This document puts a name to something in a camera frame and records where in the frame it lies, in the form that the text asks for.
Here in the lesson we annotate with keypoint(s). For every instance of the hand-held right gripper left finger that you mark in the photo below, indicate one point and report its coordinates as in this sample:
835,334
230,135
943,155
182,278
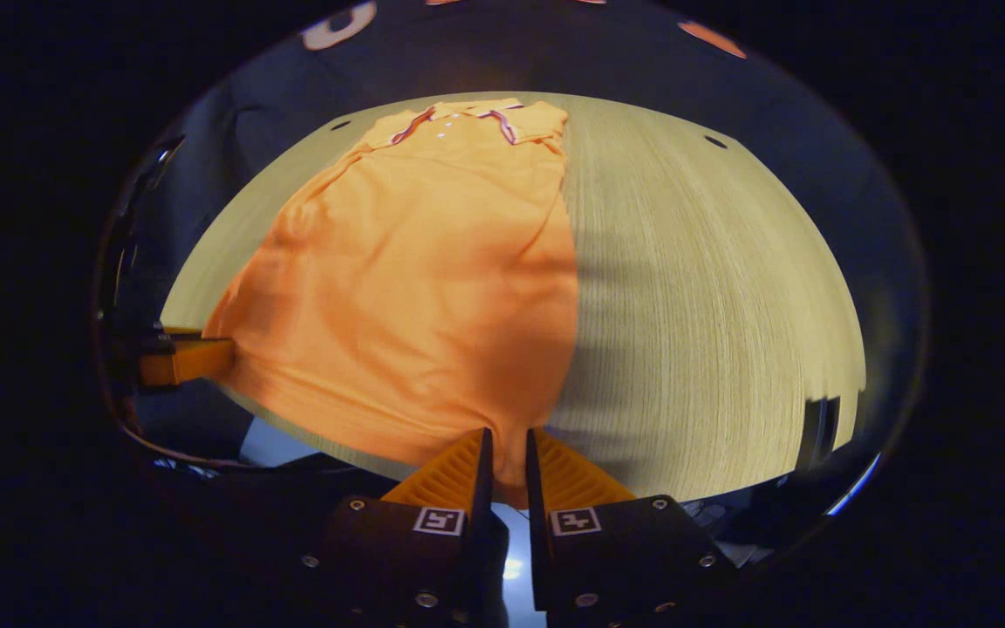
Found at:
483,488

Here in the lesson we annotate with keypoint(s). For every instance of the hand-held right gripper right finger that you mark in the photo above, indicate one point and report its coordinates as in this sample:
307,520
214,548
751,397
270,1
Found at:
536,488

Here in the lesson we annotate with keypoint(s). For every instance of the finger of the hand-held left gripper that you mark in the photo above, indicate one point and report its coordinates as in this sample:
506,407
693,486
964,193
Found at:
193,359

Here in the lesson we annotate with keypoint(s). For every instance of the orange T-shirt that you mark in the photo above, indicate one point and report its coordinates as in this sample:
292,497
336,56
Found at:
415,305

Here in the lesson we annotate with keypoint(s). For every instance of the black backdrop cloth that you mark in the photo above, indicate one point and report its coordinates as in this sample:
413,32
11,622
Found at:
642,61

